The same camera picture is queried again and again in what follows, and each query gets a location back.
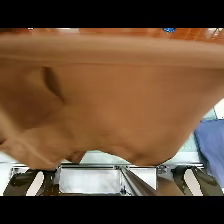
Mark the brown garment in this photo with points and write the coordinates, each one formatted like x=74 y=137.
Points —
x=110 y=100

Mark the blue garment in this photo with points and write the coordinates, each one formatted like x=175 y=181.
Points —
x=212 y=146

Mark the silver frame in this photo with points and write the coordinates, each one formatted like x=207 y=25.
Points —
x=100 y=180

